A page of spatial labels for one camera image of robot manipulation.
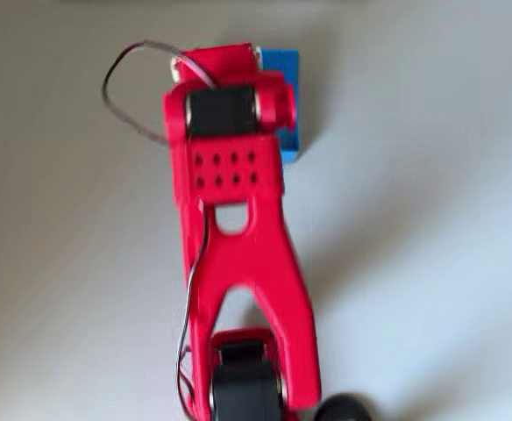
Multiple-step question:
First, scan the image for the blue box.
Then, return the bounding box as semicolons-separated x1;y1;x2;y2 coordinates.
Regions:
257;46;302;167

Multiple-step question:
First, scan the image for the black gooseneck stand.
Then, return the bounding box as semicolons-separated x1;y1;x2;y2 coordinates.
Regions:
314;391;373;421

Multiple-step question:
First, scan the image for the black looped wrist cable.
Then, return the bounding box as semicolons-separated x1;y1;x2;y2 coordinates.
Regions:
102;39;222;146

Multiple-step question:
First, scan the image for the thin servo wire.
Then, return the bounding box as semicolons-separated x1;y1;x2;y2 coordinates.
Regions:
174;196;210;398

